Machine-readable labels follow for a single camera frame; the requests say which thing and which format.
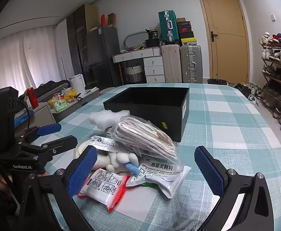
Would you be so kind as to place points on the dark wardrobe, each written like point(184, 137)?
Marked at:
point(79, 28)

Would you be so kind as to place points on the white light switch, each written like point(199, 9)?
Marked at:
point(272, 17)

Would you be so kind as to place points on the plain black shoe box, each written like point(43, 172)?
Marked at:
point(187, 35)
point(184, 24)

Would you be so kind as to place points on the wooden shoe rack with shoes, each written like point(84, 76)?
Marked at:
point(270, 55)

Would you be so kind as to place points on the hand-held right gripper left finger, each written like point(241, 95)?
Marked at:
point(82, 170)

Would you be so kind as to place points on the woven basket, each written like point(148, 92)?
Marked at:
point(133, 73)

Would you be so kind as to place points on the long black bag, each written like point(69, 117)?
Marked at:
point(53, 86)

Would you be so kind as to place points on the clear bag of face masks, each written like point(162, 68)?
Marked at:
point(145, 137)

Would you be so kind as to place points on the green tissue pack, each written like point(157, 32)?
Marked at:
point(61, 105)

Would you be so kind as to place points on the beige suitcase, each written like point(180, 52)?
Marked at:
point(171, 65)

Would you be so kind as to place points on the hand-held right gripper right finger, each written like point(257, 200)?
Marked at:
point(209, 170)

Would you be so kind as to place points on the grey low cabinet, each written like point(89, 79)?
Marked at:
point(44, 113)

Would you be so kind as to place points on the white wardrobe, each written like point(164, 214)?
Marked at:
point(61, 48)

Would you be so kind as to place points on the white medicine granule packet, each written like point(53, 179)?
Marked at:
point(162, 175)

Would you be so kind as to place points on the white desk with drawers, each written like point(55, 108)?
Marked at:
point(152, 62)

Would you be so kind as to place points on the person's left hand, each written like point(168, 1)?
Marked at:
point(2, 181)

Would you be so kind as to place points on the white curtain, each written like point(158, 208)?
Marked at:
point(15, 60)

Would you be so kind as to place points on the white oval frame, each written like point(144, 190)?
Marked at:
point(125, 39)

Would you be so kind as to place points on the yellow and black shoe box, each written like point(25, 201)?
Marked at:
point(188, 41)

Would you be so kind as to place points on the pile of slippers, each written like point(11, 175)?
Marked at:
point(245, 89)

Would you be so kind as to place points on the red bottle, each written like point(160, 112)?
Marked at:
point(103, 20)

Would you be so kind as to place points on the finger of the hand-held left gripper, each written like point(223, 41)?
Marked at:
point(49, 129)
point(58, 144)

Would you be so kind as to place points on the green suitcase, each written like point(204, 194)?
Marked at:
point(165, 26)

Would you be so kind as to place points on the small brown cardboard box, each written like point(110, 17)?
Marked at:
point(111, 20)

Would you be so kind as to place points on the white printed packet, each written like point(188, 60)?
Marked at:
point(104, 143)

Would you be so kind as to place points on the brown shoe box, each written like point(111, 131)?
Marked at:
point(180, 19)

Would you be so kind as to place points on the yellow wooden door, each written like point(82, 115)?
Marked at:
point(227, 53)

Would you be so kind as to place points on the grey refrigerator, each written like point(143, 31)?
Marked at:
point(101, 43)

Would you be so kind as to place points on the black shoe box red print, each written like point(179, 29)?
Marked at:
point(185, 29)

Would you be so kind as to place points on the black bag with label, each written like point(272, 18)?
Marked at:
point(151, 42)

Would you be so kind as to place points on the red and white packet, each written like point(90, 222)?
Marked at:
point(101, 187)

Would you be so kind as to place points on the blue plastic packet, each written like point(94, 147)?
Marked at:
point(21, 121)

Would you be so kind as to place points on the white air purifier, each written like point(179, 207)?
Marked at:
point(76, 83)

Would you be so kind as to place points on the black cardboard box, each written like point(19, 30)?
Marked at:
point(154, 115)

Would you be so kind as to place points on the tall cardboard box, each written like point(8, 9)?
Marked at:
point(92, 16)

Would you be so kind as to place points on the yellow plastic bag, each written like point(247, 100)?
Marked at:
point(69, 95)

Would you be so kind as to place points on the green packet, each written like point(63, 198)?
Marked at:
point(148, 185)

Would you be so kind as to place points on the white plush toy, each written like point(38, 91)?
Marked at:
point(117, 160)

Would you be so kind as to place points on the red can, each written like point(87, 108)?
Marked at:
point(32, 98)

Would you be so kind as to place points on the silver suitcase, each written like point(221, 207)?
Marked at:
point(191, 57)

